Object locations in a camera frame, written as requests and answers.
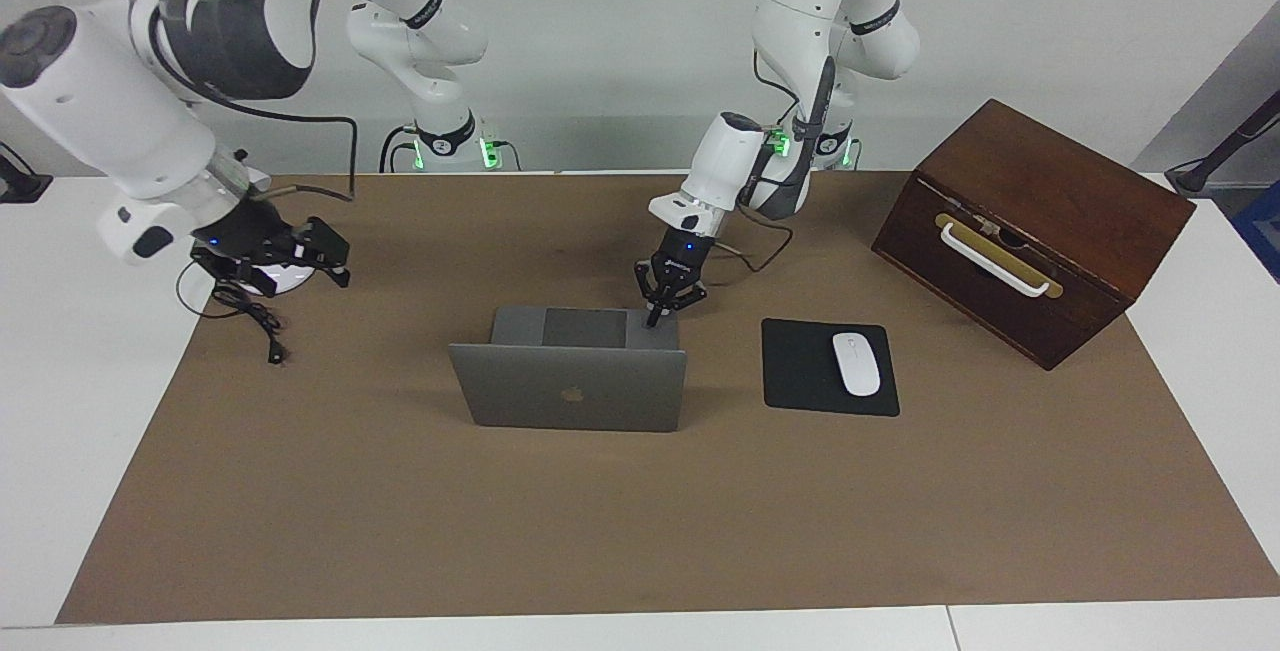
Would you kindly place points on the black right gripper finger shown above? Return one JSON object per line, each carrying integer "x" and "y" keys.
{"x": 245, "y": 281}
{"x": 328, "y": 249}

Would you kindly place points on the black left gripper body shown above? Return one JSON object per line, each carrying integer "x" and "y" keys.
{"x": 682, "y": 256}

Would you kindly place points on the black stand foot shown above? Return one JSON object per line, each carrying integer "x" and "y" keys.
{"x": 20, "y": 186}

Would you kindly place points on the black tripod leg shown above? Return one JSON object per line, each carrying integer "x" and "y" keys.
{"x": 1195, "y": 176}

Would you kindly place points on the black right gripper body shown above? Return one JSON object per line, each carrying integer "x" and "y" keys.
{"x": 250, "y": 236}

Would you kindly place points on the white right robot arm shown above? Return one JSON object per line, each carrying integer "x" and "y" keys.
{"x": 100, "y": 111}

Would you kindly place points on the silver laptop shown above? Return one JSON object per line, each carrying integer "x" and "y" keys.
{"x": 570, "y": 381}

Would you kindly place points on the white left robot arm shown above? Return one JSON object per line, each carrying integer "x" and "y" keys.
{"x": 720, "y": 161}

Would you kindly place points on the black mouse pad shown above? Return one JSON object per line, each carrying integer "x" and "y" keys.
{"x": 800, "y": 371}

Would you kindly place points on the dark brown wooden box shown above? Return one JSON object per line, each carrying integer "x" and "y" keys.
{"x": 1040, "y": 181}

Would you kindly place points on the white computer mouse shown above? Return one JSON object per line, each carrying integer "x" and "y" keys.
{"x": 857, "y": 366}

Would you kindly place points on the blue crate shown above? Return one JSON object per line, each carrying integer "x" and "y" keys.
{"x": 1262, "y": 231}

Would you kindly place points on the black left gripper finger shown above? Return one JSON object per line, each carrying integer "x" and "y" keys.
{"x": 688, "y": 296}
{"x": 652, "y": 296}

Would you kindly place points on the white desk lamp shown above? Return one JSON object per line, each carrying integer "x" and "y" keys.
{"x": 292, "y": 281}

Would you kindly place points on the brown table mat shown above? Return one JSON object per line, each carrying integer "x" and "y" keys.
{"x": 400, "y": 511}

